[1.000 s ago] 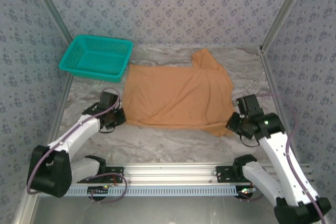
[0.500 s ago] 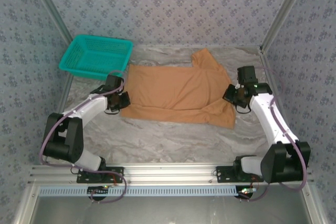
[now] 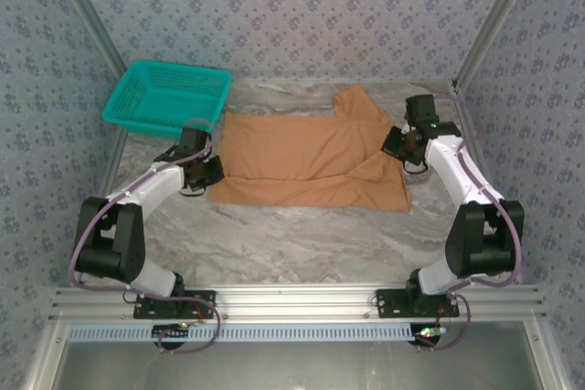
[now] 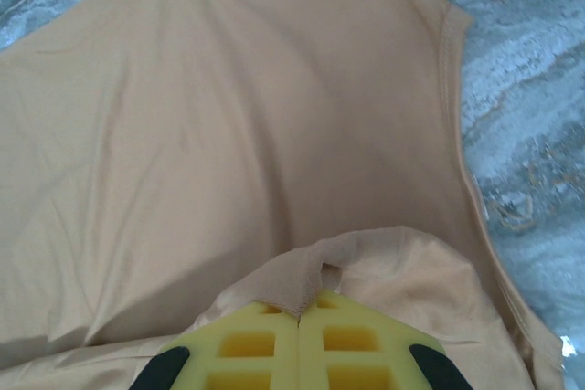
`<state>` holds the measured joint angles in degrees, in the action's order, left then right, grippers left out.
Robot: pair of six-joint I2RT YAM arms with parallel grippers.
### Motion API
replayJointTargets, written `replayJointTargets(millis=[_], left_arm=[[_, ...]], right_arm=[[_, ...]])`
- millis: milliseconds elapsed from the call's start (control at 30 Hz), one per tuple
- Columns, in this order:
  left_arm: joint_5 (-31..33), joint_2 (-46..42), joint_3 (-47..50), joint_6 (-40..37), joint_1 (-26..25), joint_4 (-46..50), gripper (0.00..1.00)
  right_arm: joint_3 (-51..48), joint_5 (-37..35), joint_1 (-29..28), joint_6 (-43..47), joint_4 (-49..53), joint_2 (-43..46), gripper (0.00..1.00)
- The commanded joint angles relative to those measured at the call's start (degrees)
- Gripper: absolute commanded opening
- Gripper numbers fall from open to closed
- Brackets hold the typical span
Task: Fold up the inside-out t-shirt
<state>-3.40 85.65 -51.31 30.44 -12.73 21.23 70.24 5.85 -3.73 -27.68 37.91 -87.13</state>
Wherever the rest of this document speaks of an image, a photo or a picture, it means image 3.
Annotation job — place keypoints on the orange t-shirt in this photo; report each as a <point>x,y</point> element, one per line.
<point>297,157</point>

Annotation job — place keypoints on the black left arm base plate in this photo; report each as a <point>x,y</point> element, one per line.
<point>146,310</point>

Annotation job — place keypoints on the small circuit board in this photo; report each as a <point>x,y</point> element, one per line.
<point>429,333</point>
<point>171,330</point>

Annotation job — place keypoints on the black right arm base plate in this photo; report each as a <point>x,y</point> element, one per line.
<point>388,305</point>

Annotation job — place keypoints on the teal plastic mesh basket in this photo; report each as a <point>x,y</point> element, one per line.
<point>151,88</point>

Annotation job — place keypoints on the slanted aluminium frame post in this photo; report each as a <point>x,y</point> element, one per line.
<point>493,20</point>
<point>93,20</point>

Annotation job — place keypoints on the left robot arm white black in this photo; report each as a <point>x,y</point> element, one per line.
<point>155,184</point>

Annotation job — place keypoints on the wide aluminium mounting rail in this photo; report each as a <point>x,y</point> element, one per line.
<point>297,303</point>

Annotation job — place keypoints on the brushed metal panel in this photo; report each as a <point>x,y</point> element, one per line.
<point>297,362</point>

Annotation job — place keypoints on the short aluminium frame leg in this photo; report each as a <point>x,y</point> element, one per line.
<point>45,362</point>
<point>541,353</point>

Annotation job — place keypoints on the thin aluminium table end rail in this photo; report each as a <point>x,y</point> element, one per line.
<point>283,82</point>

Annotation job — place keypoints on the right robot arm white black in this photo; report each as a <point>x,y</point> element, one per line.
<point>452,171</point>

